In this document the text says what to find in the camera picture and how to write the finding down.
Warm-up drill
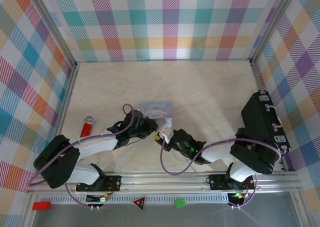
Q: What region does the blue cartoon print tin box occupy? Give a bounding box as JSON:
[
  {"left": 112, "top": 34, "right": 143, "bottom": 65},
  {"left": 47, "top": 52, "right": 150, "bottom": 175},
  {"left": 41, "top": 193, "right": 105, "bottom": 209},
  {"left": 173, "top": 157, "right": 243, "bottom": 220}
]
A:
[{"left": 138, "top": 100, "right": 174, "bottom": 128}]

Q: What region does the red toy microphone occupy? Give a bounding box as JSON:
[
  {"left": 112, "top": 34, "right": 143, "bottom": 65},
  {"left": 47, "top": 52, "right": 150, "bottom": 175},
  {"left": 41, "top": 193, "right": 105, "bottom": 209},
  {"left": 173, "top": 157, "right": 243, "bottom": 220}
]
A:
[{"left": 79, "top": 115, "right": 96, "bottom": 138}]

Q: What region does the red black triangle sticker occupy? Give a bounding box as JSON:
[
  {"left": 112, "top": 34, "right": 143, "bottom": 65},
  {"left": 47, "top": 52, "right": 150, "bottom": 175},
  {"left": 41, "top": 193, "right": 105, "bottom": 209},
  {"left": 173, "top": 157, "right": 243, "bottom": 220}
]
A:
[{"left": 132, "top": 196, "right": 147, "bottom": 211}]

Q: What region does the small connector board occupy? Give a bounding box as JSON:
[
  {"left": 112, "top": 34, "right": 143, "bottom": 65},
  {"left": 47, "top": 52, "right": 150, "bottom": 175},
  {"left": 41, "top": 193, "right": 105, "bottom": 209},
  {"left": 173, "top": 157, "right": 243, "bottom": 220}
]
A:
[
  {"left": 86, "top": 193, "right": 111, "bottom": 203},
  {"left": 228, "top": 191, "right": 249, "bottom": 201}
]

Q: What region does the black briefcase with metal latches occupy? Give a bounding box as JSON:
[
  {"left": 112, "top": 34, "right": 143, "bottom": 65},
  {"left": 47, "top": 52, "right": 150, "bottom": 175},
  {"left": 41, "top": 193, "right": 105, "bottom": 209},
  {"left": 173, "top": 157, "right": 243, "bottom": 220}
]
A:
[{"left": 240, "top": 89, "right": 292, "bottom": 156}]

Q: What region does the red block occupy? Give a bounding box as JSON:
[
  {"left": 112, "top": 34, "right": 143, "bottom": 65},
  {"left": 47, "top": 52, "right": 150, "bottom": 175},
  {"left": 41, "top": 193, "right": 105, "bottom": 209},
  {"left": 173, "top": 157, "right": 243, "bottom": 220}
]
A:
[{"left": 32, "top": 201, "right": 52, "bottom": 211}]

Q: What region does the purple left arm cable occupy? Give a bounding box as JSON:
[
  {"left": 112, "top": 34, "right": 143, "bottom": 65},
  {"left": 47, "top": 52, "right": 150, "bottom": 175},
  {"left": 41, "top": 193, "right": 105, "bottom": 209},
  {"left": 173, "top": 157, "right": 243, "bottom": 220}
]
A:
[{"left": 29, "top": 103, "right": 151, "bottom": 187}]

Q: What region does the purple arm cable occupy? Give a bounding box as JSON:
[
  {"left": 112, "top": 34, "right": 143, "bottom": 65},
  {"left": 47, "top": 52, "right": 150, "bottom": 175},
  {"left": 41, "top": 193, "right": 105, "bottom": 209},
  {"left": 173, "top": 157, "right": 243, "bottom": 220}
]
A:
[
  {"left": 29, "top": 103, "right": 151, "bottom": 187},
  {"left": 161, "top": 134, "right": 283, "bottom": 176}
]

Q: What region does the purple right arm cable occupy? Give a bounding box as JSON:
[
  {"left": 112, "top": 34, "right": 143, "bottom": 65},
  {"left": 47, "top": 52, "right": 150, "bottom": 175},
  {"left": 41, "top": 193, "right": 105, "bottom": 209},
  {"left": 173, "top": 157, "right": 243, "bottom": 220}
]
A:
[{"left": 161, "top": 134, "right": 283, "bottom": 176}]

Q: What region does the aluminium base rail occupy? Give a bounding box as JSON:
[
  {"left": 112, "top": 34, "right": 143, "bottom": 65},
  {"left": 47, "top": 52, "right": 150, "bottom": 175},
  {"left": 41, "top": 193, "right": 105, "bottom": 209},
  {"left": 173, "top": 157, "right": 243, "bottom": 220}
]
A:
[{"left": 27, "top": 172, "right": 301, "bottom": 196}]

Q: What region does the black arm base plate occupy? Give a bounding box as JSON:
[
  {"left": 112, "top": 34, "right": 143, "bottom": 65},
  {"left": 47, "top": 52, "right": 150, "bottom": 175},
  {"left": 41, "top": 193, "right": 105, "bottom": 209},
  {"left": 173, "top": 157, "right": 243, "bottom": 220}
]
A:
[
  {"left": 76, "top": 175, "right": 123, "bottom": 193},
  {"left": 208, "top": 174, "right": 256, "bottom": 191}
]

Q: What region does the grey slotted cable duct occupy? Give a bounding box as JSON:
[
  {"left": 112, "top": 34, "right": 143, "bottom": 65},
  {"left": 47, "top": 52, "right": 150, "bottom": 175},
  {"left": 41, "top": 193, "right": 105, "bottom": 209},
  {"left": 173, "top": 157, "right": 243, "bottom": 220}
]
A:
[{"left": 41, "top": 194, "right": 232, "bottom": 204}]

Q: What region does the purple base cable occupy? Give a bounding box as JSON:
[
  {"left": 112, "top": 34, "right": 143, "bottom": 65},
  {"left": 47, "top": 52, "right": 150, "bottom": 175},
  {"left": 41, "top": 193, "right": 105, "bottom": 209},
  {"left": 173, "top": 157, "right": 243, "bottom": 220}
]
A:
[
  {"left": 65, "top": 183, "right": 111, "bottom": 210},
  {"left": 227, "top": 174, "right": 259, "bottom": 210}
]

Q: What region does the aluminium upright frame post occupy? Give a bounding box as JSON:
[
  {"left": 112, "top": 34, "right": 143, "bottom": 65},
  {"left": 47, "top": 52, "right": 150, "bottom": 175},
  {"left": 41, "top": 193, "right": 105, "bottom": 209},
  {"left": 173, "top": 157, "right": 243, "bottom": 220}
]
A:
[
  {"left": 249, "top": 0, "right": 300, "bottom": 65},
  {"left": 31, "top": 0, "right": 79, "bottom": 68}
]

